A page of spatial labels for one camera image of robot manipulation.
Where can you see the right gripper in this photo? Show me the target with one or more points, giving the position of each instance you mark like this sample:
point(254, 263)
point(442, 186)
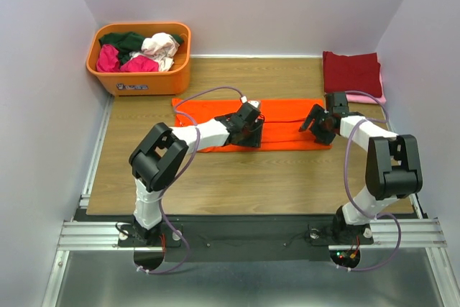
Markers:
point(317, 111)

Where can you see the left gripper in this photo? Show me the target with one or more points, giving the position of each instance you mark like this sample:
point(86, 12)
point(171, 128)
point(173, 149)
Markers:
point(255, 140)

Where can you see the orange t-shirt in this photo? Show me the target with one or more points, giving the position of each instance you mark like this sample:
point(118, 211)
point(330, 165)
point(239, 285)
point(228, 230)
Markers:
point(283, 118)

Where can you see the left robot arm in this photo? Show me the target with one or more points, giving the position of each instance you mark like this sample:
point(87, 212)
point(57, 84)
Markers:
point(157, 160)

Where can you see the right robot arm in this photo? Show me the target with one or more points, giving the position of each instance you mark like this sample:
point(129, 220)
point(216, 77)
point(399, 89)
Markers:
point(392, 172)

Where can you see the folded pink t-shirt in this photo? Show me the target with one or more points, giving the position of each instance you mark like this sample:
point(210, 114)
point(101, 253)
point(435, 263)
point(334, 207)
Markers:
point(362, 99)

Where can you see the folded dark red t-shirt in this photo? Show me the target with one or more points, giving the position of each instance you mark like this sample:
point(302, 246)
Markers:
point(352, 73)

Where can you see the orange plastic laundry basket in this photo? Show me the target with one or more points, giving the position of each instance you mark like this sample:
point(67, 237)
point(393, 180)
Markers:
point(172, 82)

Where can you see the pale pink garment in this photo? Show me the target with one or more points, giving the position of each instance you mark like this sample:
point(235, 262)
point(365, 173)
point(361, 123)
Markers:
point(156, 54)

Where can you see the dark green garment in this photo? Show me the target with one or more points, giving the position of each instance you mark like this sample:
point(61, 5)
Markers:
point(125, 43)

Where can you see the magenta garment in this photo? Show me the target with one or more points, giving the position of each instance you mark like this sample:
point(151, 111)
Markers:
point(108, 62)

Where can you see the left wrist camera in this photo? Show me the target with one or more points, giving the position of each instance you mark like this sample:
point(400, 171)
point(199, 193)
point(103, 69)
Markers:
point(254, 103)

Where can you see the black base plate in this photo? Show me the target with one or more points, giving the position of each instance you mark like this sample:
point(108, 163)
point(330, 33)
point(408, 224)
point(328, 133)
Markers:
point(247, 238)

